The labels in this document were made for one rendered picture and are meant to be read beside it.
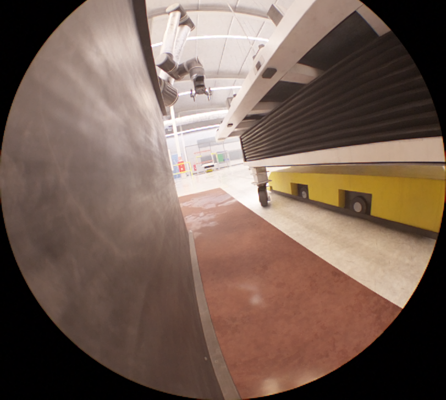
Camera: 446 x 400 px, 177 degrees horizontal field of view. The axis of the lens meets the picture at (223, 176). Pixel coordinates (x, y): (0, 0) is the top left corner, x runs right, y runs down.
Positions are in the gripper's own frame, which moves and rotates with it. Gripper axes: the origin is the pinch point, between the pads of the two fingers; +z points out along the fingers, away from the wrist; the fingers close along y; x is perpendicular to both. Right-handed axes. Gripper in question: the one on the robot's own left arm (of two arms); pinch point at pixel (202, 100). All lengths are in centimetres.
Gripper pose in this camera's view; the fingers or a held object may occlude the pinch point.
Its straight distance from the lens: 99.5
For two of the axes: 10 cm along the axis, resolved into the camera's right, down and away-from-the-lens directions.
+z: 2.1, 9.8, 0.8
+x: 2.6, 0.2, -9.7
